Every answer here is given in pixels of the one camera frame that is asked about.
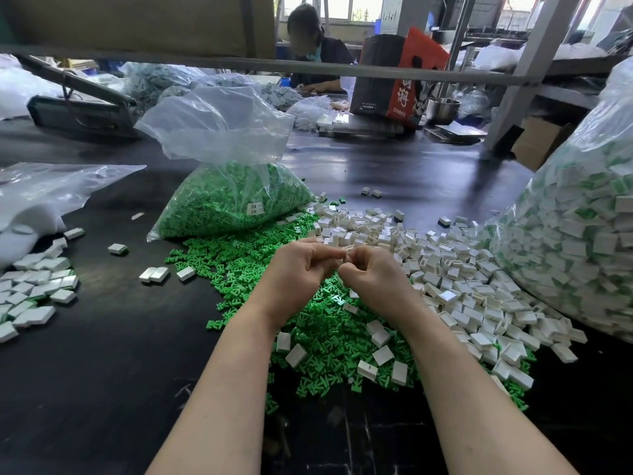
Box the person's right forearm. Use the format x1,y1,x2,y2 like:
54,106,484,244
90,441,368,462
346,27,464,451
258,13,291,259
400,309,580,475

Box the crumpled white plastic bag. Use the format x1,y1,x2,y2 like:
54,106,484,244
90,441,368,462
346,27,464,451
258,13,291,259
287,94,342,133

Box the white bags on shelf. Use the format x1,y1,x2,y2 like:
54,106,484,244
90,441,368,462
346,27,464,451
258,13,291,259
473,41,609,73

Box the grey metal shelf frame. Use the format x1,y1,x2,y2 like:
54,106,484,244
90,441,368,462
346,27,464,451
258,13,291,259
0,0,633,154

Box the white paper sheets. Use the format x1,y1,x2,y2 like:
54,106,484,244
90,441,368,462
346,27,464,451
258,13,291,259
425,120,489,145

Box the pile of assembled white pieces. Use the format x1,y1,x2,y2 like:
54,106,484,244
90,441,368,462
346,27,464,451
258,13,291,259
0,227,86,344

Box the black table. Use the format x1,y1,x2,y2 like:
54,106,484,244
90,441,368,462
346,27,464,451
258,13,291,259
0,82,633,475

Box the person's left forearm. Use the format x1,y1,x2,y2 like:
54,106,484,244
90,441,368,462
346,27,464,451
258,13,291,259
146,313,290,475

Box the bag of green clips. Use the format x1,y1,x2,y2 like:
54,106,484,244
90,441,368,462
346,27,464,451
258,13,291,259
135,86,316,243

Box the white plastic sheet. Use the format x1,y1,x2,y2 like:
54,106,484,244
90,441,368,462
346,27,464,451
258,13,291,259
0,56,61,121

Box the black and red box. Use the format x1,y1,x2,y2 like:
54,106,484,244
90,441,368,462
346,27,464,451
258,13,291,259
350,26,450,129

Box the empty clear plastic bag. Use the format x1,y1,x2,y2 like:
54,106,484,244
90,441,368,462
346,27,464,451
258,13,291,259
0,163,148,271

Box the cardboard box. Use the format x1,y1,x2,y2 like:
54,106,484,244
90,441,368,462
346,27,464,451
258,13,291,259
511,115,577,172

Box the person's left hand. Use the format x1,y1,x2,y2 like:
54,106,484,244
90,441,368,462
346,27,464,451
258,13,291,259
247,239,347,329

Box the large bag of white caps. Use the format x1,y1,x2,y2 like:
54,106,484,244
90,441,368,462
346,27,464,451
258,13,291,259
489,56,633,344

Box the pile of white plastic caps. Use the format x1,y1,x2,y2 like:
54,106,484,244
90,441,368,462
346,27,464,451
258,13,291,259
275,197,589,392

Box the pile of green parts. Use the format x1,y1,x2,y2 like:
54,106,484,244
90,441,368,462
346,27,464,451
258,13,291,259
163,210,535,412

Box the brown board panel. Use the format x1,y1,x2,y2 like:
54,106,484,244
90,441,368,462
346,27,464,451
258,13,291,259
0,0,277,55

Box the metal bowl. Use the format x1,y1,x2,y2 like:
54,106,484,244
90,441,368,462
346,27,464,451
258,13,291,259
425,96,461,125

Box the person's right hand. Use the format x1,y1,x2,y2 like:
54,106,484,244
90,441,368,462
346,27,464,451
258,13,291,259
338,244,433,329

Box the clear bag of pale parts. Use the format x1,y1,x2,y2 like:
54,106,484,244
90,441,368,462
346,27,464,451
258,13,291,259
121,62,303,113

